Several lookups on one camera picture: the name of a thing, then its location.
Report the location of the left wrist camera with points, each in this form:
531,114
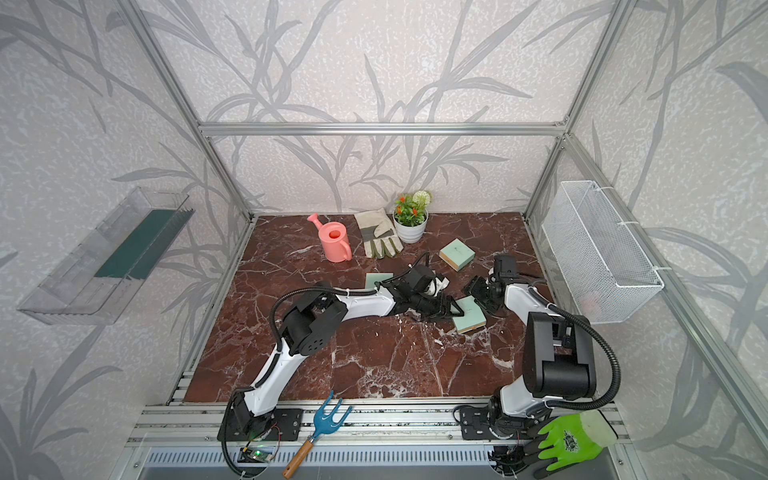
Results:
437,285

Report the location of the clear plastic wall shelf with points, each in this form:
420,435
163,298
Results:
95,283

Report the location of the grey work gloves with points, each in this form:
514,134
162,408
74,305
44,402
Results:
379,236

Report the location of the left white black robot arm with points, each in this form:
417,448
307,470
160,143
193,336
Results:
303,322

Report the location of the pink watering can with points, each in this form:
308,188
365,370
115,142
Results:
334,239

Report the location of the blue garden fork wooden handle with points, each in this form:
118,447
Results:
323,424

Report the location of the mint jewelry box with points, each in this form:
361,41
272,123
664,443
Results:
372,279
457,254
472,317

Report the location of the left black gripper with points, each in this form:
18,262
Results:
440,313

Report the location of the potted plant white pot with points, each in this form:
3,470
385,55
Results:
411,214

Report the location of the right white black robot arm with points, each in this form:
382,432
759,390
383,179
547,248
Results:
566,363

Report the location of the green black garden glove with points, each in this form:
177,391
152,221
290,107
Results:
559,443

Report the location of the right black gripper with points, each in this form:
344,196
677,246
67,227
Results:
473,287

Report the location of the white wire mesh basket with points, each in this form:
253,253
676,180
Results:
608,274

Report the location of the small circuit board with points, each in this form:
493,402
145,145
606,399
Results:
253,455

